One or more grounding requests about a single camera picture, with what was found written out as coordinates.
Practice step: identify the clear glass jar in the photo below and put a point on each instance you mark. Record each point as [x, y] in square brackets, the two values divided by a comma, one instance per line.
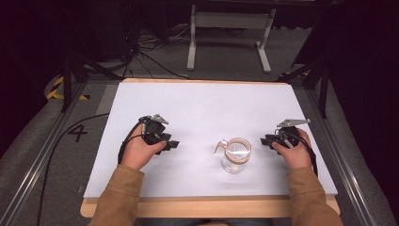
[236, 154]

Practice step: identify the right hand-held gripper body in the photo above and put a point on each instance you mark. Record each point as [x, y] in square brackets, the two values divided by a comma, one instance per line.
[288, 132]

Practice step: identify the person's right hand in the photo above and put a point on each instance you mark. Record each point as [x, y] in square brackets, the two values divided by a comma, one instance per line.
[293, 153]

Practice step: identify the aluminium floor rail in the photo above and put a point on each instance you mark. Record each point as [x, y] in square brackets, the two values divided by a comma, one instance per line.
[40, 160]
[342, 157]

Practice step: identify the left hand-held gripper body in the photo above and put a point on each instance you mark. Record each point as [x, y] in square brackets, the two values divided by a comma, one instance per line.
[153, 128]

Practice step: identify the person's left hand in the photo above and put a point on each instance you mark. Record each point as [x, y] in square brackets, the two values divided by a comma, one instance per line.
[141, 151]

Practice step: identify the black tripod stand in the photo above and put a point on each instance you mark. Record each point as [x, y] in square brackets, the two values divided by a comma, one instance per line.
[76, 66]
[315, 78]

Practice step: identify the yellow black hazard tape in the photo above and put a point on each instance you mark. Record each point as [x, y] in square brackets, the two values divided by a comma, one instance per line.
[59, 89]

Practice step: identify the white metal stand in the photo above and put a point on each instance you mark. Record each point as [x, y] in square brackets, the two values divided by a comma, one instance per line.
[230, 34]

